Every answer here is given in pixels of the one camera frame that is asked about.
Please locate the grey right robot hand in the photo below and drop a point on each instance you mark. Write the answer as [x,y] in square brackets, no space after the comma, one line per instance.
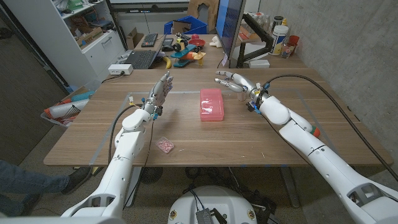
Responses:
[237,84]

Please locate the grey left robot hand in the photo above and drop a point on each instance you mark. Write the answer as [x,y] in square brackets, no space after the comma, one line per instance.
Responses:
[159,93]

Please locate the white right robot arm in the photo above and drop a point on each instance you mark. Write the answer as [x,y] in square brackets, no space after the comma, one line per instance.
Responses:
[326,155]

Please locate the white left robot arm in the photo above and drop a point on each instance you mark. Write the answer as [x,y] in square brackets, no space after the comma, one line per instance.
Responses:
[118,168]

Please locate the pink plastic pencil case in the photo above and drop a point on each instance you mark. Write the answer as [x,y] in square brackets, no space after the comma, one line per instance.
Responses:
[211,104]

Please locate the small wooden cylinder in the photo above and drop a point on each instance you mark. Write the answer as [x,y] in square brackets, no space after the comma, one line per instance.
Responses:
[241,96]

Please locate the white flat box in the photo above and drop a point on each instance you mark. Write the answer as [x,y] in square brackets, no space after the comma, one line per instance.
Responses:
[259,63]

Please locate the yellow banana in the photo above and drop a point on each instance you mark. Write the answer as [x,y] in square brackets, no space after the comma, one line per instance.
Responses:
[168,62]

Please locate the black laptop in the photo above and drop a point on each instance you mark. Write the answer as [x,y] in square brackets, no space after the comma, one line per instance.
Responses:
[142,58]

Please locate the black computer mouse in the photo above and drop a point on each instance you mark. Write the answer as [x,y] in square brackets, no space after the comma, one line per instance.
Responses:
[167,48]

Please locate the white small figurine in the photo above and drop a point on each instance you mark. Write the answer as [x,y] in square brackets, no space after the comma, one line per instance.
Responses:
[215,41]

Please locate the colourful toy airplane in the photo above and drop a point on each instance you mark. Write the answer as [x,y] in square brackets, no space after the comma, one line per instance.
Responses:
[188,53]

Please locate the small tray of pink pieces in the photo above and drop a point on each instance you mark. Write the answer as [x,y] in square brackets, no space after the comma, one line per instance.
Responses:
[165,145]

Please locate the black keyboard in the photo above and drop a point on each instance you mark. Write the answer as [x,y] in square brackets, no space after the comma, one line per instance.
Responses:
[149,40]

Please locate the red bowl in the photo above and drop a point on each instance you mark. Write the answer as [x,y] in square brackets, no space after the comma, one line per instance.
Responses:
[196,42]

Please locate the large monitor screen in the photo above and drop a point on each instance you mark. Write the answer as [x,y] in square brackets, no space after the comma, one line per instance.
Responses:
[229,25]

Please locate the white labelled canister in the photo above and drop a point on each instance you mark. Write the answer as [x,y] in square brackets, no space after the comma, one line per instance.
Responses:
[279,40]

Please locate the cardboard box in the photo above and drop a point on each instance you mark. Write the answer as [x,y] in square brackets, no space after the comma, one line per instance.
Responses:
[134,38]

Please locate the red cup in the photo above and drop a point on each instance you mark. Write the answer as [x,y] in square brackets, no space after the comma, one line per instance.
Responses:
[293,42]

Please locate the blue plastic bin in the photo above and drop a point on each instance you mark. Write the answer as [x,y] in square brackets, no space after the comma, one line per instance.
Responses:
[186,25]

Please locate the black lidded jar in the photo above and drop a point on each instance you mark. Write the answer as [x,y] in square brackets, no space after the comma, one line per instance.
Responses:
[277,21]

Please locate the red green orange ball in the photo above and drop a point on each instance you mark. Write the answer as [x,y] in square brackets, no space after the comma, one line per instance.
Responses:
[315,132]

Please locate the bin of rolled items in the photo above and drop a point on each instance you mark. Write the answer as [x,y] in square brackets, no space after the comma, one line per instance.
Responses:
[66,109]

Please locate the white shelf cabinet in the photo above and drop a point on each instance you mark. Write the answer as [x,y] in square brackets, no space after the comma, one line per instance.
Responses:
[73,40]

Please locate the white robot torso base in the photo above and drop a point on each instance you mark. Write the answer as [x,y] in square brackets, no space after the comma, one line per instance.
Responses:
[212,206]

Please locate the person's leg in jeans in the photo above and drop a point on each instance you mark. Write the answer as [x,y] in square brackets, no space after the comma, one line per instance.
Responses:
[31,182]

